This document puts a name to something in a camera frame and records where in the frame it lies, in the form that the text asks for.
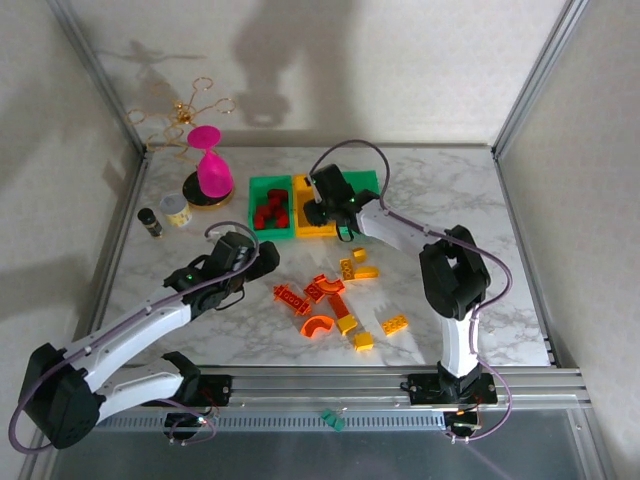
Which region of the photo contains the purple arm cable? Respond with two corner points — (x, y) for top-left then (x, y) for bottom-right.
(8, 223), (261, 454)
(308, 138), (515, 446)

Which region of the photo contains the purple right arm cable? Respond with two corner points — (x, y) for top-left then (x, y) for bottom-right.
(308, 138), (515, 446)

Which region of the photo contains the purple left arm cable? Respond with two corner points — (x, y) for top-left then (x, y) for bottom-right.
(8, 223), (261, 454)

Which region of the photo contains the small dark bottle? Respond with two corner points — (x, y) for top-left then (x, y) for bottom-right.
(137, 207), (165, 240)

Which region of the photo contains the yellow six-stud lego brick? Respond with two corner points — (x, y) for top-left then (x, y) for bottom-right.
(381, 313), (410, 337)

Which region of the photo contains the long orange lego plate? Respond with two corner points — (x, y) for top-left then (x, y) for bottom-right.
(327, 294), (355, 321)

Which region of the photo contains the yellow plastic bin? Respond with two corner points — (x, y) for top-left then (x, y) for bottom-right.
(292, 173), (338, 238)

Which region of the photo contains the gold wire glass rack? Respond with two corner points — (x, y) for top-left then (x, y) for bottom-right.
(127, 75), (238, 212)

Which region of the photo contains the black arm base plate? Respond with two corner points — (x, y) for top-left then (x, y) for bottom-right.
(141, 372), (234, 407)
(407, 372), (499, 405)

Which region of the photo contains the aluminium frame post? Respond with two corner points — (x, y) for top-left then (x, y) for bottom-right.
(490, 0), (586, 159)
(47, 0), (151, 157)

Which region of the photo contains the grey slotted cable duct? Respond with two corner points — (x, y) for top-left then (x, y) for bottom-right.
(94, 412), (449, 434)

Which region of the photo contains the orange lego arch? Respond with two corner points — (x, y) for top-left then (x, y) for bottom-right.
(303, 273), (348, 304)
(298, 313), (335, 341)

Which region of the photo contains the pink plastic goblet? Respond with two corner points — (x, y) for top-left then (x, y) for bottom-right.
(186, 124), (235, 200)

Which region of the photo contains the white patterned paper cup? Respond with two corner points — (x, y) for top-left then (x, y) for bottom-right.
(159, 193), (194, 229)

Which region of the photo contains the aluminium front rail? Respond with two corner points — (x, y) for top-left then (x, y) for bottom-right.
(45, 367), (595, 414)

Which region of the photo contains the green clip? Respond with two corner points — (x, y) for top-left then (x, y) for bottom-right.
(320, 407), (346, 434)

